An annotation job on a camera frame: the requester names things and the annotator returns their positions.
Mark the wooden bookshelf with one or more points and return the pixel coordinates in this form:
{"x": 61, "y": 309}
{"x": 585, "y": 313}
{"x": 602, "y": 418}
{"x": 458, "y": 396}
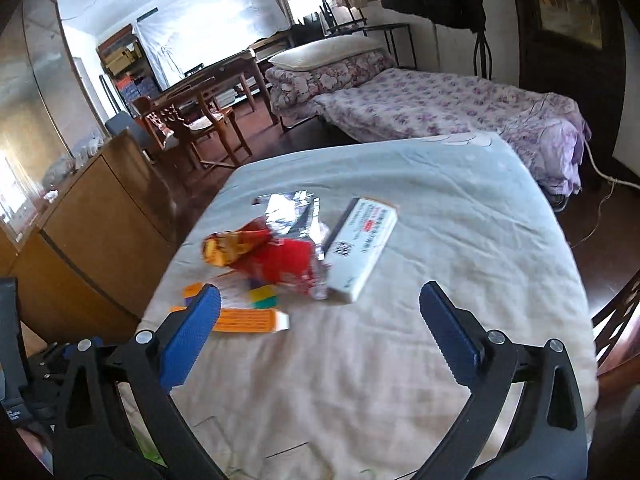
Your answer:
{"x": 125, "y": 62}

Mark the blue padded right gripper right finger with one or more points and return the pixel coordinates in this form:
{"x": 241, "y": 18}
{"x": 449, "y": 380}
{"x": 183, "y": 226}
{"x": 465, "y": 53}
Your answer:
{"x": 547, "y": 437}

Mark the purple floral bed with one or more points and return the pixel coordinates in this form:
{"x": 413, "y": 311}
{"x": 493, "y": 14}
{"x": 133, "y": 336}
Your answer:
{"x": 546, "y": 130}

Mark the white draped sheet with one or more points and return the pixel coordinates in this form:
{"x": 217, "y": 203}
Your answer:
{"x": 188, "y": 33}

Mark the person's left hand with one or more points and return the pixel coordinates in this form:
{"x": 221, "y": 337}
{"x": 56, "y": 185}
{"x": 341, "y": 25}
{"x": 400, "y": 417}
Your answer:
{"x": 38, "y": 448}

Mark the cream pillow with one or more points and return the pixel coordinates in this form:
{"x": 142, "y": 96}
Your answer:
{"x": 323, "y": 52}

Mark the red silver snack bag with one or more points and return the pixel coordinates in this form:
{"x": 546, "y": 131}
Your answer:
{"x": 283, "y": 246}

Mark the white medicine box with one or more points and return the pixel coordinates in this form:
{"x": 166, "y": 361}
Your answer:
{"x": 355, "y": 244}

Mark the wooden dining table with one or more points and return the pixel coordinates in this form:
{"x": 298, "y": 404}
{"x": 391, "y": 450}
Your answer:
{"x": 215, "y": 75}

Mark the brown wooden cabinet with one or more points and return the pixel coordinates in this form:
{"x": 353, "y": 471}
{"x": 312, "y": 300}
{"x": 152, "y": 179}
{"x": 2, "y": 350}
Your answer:
{"x": 91, "y": 262}

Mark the orange green medicine box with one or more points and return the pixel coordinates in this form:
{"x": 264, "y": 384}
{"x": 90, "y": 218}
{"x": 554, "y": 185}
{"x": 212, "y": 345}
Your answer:
{"x": 237, "y": 315}

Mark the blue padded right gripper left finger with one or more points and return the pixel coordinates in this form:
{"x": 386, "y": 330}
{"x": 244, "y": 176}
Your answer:
{"x": 93, "y": 438}

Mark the wooden chair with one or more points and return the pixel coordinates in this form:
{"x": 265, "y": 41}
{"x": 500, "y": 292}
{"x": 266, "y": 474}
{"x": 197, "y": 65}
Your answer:
{"x": 178, "y": 126}

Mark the folded floral quilt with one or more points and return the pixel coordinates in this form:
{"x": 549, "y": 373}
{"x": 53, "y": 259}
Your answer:
{"x": 291, "y": 93}

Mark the cartoon flower quilt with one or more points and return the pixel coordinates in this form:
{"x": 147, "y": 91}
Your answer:
{"x": 360, "y": 390}

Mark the framed landscape painting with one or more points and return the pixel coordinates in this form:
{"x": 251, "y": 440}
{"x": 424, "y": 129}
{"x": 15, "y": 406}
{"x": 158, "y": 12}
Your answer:
{"x": 591, "y": 26}

